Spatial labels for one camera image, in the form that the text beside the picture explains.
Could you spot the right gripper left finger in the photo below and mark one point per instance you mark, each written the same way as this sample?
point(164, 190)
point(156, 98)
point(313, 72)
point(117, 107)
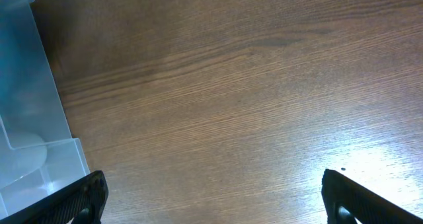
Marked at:
point(80, 202)

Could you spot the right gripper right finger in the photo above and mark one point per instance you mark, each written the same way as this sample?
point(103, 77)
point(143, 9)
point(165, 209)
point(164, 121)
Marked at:
point(347, 201)

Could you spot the white cup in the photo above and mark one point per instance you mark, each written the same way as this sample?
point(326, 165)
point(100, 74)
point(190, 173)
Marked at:
point(21, 154)

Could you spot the clear plastic storage bin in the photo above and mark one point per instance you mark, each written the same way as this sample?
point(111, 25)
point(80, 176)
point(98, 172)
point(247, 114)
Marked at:
point(30, 103)

